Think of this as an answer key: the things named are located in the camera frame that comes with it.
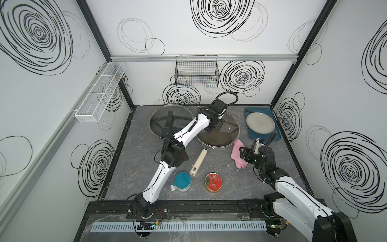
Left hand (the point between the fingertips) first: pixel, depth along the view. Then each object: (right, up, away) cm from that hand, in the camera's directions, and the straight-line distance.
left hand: (217, 122), depth 94 cm
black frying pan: (-31, +2, -3) cm, 31 cm away
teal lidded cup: (-21, -30, -19) cm, 41 cm away
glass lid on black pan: (-31, +2, -3) cm, 31 cm away
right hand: (+14, -16, -9) cm, 23 cm away
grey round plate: (+32, -1, +11) cm, 33 cm away
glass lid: (+7, -9, +4) cm, 12 cm away
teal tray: (+26, -9, +7) cm, 28 cm away
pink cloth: (+12, -23, -9) cm, 28 cm away
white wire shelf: (-74, +10, -8) cm, 75 cm away
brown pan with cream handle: (-12, -20, -15) cm, 28 cm away
